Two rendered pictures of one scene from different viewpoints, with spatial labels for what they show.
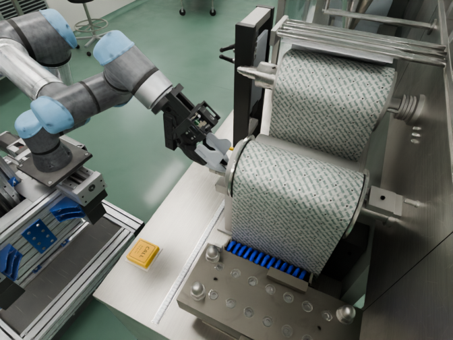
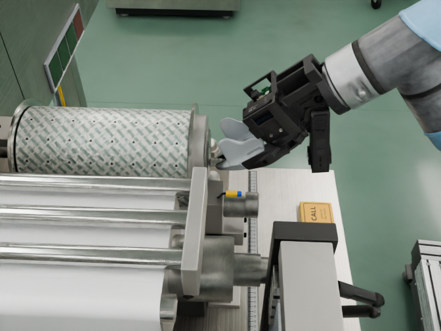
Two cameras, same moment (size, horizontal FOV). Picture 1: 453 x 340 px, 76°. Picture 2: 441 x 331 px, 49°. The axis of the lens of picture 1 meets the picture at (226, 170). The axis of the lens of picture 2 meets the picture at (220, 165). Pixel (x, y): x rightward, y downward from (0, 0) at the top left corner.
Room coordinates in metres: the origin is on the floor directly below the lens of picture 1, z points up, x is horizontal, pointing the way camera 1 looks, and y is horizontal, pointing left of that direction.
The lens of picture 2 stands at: (0.93, -0.20, 1.74)
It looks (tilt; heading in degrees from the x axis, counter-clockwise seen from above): 45 degrees down; 158
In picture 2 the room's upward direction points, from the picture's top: straight up
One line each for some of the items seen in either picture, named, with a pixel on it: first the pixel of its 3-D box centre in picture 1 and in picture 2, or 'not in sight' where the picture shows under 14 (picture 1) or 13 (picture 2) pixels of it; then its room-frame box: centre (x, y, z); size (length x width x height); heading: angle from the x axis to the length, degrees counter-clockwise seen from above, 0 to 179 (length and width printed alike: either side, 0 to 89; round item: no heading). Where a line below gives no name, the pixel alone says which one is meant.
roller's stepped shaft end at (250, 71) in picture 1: (248, 71); (264, 270); (0.71, -0.06, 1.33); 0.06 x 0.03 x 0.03; 65
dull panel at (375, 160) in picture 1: (393, 73); not in sight; (1.27, -0.80, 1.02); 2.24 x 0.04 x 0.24; 155
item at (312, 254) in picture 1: (276, 245); not in sight; (0.34, -0.12, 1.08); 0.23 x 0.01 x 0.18; 65
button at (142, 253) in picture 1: (143, 252); (316, 217); (0.40, 0.25, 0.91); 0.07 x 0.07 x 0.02; 65
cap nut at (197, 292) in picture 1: (197, 289); (210, 146); (0.24, 0.07, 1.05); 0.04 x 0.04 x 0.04
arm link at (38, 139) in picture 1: (38, 129); not in sight; (0.89, 0.75, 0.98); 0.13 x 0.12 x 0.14; 137
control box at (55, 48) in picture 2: not in sight; (66, 45); (-0.04, -0.15, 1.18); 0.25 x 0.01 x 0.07; 155
